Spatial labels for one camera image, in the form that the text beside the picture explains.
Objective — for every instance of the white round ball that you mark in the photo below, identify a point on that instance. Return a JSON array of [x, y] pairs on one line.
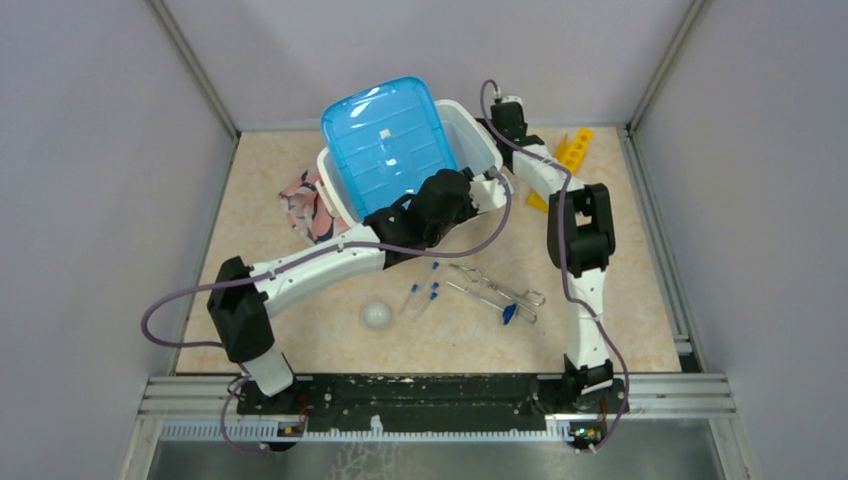
[[376, 316]]

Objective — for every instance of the white plastic storage bin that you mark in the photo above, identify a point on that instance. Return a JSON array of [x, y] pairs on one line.
[[470, 145]]

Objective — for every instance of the blue plastic bin lid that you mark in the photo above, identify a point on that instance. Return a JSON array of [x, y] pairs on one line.
[[385, 141]]

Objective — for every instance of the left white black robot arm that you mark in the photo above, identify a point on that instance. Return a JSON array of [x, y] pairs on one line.
[[245, 298]]

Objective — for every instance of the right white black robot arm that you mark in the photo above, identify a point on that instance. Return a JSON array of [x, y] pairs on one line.
[[580, 243]]

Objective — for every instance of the blue clamp piece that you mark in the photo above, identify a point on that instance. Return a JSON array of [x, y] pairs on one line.
[[508, 313]]

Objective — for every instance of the pink patterned cloth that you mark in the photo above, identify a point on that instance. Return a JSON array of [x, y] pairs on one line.
[[307, 211]]

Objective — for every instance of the metal crucible tongs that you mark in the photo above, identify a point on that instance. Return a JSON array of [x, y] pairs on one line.
[[496, 296]]

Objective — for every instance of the yellow test tube rack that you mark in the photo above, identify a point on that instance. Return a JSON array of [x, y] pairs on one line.
[[570, 153]]

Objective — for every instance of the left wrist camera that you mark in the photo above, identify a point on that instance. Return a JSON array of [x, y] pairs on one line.
[[489, 191]]

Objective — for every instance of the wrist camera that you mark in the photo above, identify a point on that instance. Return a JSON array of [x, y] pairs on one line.
[[489, 191], [509, 99]]

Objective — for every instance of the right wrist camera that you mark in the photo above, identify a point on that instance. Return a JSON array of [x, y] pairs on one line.
[[509, 99]]

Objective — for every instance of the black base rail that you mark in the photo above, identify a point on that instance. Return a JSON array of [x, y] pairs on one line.
[[486, 403]]

